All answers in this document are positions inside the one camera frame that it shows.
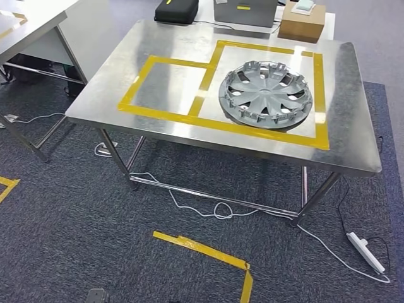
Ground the grey plastic wheel cover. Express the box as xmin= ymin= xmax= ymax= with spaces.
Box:
xmin=218 ymin=60 xmax=313 ymax=131

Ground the steel workbench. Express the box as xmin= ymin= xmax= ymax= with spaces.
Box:
xmin=64 ymin=18 xmax=383 ymax=229

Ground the black zip case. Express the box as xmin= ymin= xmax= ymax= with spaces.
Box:
xmin=154 ymin=0 xmax=199 ymax=25

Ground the grey equipment case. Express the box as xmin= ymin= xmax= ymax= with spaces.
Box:
xmin=214 ymin=0 xmax=279 ymax=28

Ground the brown cardboard box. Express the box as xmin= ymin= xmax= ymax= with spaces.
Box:
xmin=277 ymin=1 xmax=326 ymax=44

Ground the black bag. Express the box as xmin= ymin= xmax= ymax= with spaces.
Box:
xmin=3 ymin=54 xmax=53 ymax=85
xmin=64 ymin=77 xmax=86 ymax=98

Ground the white office desk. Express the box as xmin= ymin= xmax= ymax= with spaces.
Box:
xmin=0 ymin=0 xmax=109 ymax=164

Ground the pale green pad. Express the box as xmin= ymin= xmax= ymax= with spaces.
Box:
xmin=290 ymin=0 xmax=316 ymax=16

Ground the white table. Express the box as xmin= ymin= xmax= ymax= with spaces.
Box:
xmin=194 ymin=0 xmax=336 ymax=42

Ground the yellow tape square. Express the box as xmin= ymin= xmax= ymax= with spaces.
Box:
xmin=0 ymin=175 xmax=20 ymax=205

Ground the white cable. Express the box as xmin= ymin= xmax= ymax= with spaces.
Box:
xmin=0 ymin=112 xmax=65 ymax=126
xmin=129 ymin=172 xmax=391 ymax=284

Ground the thin black cable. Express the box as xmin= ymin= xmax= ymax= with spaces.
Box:
xmin=193 ymin=18 xmax=282 ymax=34

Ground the floor socket with cable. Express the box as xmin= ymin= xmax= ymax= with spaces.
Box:
xmin=94 ymin=141 xmax=119 ymax=158

